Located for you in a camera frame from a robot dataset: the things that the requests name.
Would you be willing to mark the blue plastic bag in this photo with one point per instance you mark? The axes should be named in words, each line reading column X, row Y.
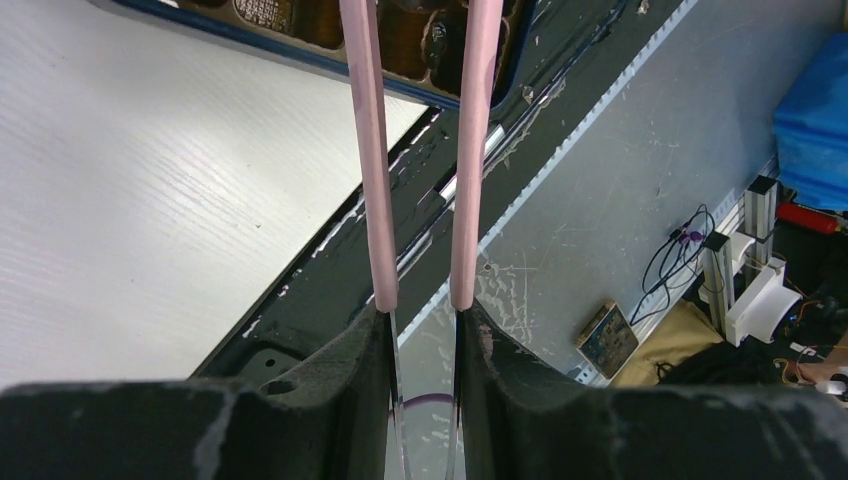
column 810, row 127

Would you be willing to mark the aluminium frame posts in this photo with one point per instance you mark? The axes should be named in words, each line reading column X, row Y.
column 724, row 255

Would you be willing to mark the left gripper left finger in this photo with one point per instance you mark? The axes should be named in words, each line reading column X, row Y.
column 326, row 418

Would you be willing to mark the pink tongs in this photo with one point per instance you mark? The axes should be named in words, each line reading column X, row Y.
column 359, row 22

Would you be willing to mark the small circuit board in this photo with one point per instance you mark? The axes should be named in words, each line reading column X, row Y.
column 607, row 341

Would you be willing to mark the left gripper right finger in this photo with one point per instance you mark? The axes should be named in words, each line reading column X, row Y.
column 523, row 419

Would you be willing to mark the blue chocolate box with insert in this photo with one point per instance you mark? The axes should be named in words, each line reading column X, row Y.
column 421, row 43

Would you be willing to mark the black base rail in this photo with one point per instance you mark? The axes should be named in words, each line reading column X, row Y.
column 411, row 199

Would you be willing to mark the white cable duct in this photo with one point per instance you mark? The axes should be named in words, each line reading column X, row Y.
column 590, row 174

